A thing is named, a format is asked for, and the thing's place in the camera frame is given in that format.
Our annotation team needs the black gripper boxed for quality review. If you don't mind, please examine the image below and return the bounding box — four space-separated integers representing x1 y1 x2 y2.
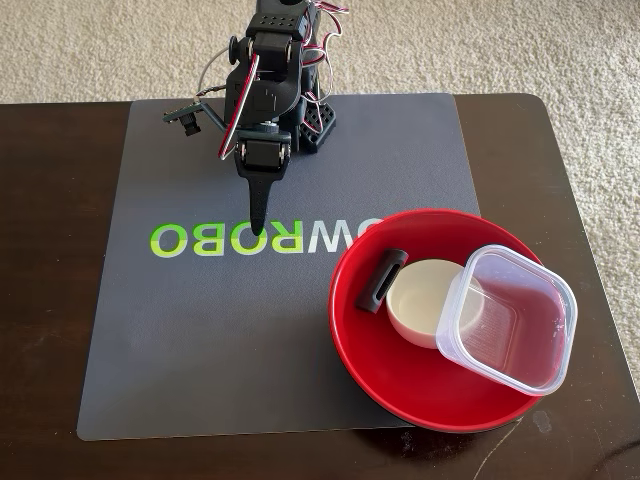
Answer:
234 122 293 238

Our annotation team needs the small black slotted block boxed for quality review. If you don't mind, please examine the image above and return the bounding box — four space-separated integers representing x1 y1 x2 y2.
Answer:
354 247 410 315

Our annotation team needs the small white bowl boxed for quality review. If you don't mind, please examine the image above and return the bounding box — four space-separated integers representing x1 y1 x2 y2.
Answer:
385 258 485 350

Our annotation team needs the clear plastic container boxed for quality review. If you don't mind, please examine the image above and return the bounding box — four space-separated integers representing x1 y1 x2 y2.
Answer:
434 243 579 397

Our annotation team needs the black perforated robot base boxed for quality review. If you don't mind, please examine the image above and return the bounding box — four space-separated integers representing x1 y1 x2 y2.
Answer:
292 64 337 154

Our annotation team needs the red bowl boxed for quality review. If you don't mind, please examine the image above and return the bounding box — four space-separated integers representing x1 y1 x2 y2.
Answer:
328 208 569 434

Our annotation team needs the grey mat with WOWROBO print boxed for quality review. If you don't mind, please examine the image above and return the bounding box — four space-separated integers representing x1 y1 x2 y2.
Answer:
75 93 482 442

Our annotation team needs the red white black servo cable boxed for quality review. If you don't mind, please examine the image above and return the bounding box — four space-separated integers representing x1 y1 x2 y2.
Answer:
299 0 345 109
218 53 261 161

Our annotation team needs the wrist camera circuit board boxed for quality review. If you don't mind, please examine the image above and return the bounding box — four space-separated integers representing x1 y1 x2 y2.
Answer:
162 97 204 140

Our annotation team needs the thin grey camera cable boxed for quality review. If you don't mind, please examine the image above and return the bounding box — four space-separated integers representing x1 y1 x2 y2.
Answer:
196 44 239 101

